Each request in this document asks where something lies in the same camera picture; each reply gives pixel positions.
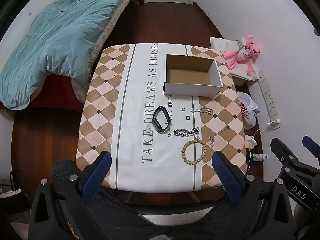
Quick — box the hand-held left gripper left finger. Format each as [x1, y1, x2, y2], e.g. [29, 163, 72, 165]
[29, 151, 113, 240]

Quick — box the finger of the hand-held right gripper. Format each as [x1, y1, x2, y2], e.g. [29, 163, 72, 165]
[270, 137, 297, 171]
[302, 135, 320, 162]

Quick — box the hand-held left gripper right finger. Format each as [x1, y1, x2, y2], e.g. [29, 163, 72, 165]
[211, 151, 295, 240]

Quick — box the thin silver chain bracelet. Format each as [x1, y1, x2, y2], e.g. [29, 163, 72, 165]
[209, 125, 231, 148]

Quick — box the wooden bead bracelet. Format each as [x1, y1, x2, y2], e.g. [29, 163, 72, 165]
[181, 139, 208, 166]

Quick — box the thick silver chain bracelet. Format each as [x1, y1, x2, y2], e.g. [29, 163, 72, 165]
[173, 127, 201, 139]

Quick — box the thin silver charm chain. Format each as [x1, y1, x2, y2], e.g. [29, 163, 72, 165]
[191, 106, 219, 118]

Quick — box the black fitness band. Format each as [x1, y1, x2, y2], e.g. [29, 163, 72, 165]
[152, 106, 169, 133]

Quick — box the white cardboard box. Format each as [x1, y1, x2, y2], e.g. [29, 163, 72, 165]
[163, 54, 223, 97]

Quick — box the yellow tissue pack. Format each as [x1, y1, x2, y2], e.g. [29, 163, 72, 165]
[244, 135, 258, 150]

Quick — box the dark fuzzy garment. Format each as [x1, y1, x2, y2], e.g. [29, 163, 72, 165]
[51, 159, 250, 240]

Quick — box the white plastic bag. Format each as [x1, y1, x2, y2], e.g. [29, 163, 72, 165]
[236, 91, 261, 130]

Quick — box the checkered printed tablecloth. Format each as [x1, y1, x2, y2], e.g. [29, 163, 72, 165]
[76, 43, 248, 193]

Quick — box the red bed sheet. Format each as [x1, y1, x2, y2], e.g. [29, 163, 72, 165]
[0, 74, 86, 117]

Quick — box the pink plush toy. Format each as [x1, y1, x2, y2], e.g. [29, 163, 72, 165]
[223, 34, 261, 76]

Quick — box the blue duvet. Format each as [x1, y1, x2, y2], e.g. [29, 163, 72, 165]
[0, 0, 126, 109]

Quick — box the white cable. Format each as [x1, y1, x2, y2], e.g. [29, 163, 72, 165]
[246, 121, 275, 172]

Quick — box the white wall socket row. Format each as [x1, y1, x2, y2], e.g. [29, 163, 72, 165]
[257, 71, 282, 131]

